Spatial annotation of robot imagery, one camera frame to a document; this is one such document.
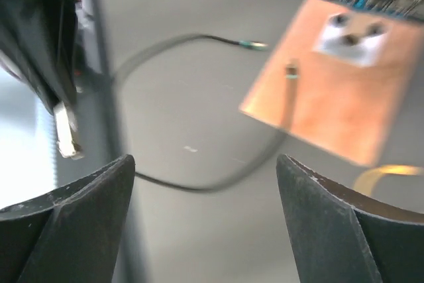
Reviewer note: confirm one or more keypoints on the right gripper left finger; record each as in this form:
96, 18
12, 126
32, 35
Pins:
71, 234

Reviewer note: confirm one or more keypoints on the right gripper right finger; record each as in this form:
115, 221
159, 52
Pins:
340, 235

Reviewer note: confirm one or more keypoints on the wooden board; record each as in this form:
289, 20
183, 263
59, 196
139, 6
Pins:
342, 107

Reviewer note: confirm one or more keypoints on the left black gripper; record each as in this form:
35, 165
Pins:
39, 38

